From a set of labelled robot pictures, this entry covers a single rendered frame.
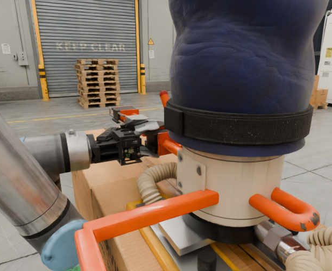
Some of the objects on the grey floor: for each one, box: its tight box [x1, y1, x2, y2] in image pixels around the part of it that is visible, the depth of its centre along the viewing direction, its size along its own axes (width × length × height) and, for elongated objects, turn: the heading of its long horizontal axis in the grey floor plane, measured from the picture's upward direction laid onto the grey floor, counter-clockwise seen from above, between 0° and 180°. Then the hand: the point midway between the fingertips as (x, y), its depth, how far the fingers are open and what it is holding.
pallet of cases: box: [309, 75, 328, 110], centre depth 688 cm, size 121×103×90 cm
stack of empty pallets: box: [74, 59, 121, 109], centre depth 724 cm, size 129×110×131 cm
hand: (161, 135), depth 67 cm, fingers closed on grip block, 6 cm apart
